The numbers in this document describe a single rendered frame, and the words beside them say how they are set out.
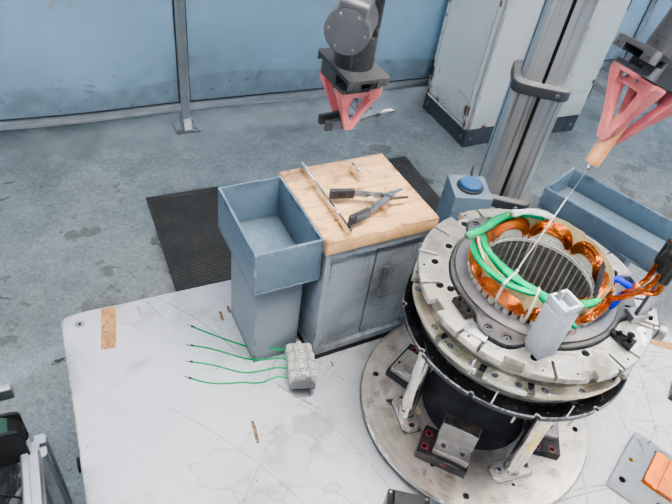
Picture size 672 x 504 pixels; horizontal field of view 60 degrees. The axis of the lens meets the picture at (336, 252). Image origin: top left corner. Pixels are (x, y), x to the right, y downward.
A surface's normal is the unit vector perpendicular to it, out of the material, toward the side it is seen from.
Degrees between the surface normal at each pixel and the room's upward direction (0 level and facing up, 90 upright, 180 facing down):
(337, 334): 90
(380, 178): 0
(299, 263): 90
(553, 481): 0
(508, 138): 90
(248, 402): 0
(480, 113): 90
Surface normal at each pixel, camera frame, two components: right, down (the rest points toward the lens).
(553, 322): -0.90, 0.22
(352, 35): -0.23, 0.64
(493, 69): 0.40, 0.65
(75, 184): 0.12, -0.73
